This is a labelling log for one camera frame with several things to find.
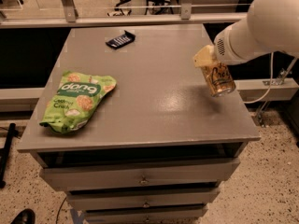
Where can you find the dark blue snack wrapper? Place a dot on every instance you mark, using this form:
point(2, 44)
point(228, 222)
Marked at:
point(121, 40)

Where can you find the middle grey drawer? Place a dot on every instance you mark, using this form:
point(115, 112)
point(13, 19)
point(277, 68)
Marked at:
point(146, 199)

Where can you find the black shoe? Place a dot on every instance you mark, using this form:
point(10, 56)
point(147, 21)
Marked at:
point(26, 216)

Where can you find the grey metal railing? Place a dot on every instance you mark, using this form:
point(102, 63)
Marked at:
point(87, 13)

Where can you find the orange soda can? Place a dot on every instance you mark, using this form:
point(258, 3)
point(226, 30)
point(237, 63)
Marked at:
point(218, 79)

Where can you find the grey drawer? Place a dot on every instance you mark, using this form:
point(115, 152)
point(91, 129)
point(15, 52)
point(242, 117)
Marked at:
point(135, 175)
point(146, 199)
point(147, 215)

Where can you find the bottom grey drawer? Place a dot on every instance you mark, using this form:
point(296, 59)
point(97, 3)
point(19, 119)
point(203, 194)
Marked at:
point(147, 215)

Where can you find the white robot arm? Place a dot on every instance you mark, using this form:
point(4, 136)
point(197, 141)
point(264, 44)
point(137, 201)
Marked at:
point(269, 26)

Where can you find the top grey drawer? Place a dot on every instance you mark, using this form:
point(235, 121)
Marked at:
point(135, 175)

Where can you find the green snack bag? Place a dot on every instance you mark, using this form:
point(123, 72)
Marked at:
point(75, 101)

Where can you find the grey drawer cabinet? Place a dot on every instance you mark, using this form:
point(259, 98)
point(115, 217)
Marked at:
point(161, 109)

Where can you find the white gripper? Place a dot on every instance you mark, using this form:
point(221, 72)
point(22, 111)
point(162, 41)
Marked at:
point(224, 50)

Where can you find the black stand leg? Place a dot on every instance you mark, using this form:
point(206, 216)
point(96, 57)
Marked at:
point(4, 152)

